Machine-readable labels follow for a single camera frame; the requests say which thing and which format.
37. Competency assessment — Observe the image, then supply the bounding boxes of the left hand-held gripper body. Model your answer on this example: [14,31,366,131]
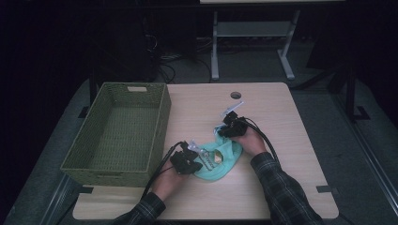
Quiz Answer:
[169,140,202,175]

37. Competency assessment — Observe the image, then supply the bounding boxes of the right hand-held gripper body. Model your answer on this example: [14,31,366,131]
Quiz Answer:
[220,101,250,139]

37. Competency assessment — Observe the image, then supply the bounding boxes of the teal garment with striped lining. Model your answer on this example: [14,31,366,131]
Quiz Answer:
[192,123,244,183]

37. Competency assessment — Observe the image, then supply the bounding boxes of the green woven basket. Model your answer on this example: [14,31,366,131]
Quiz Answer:
[59,82,172,188]

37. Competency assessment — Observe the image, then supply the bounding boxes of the person's right hand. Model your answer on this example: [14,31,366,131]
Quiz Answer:
[238,126,268,158]

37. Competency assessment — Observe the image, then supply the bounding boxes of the person's left hand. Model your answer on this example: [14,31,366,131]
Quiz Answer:
[150,168,190,203]

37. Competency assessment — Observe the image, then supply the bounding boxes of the white metal stand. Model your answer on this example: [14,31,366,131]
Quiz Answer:
[209,9,301,82]

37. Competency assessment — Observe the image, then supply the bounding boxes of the grey tape strip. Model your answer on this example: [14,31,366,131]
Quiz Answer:
[315,185,339,195]

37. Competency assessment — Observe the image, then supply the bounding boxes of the black metal stand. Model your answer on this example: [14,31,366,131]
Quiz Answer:
[342,62,372,124]

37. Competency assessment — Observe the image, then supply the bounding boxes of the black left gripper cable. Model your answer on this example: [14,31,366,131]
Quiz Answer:
[142,141,189,200]

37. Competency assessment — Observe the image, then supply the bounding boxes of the bundle of floor cables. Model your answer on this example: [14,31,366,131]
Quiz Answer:
[144,34,214,84]

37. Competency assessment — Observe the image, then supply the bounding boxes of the aluminium floor rail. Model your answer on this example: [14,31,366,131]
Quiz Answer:
[331,93,398,218]
[39,172,83,225]

